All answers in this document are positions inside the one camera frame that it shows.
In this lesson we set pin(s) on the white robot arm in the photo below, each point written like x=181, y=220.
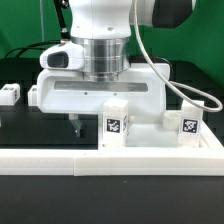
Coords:
x=92, y=67

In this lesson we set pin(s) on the white L-shaped obstacle fence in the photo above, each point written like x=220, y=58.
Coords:
x=113, y=161

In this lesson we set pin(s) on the white square tabletop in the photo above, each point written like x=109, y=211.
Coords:
x=148, y=132

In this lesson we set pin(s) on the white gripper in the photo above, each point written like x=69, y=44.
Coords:
x=63, y=88

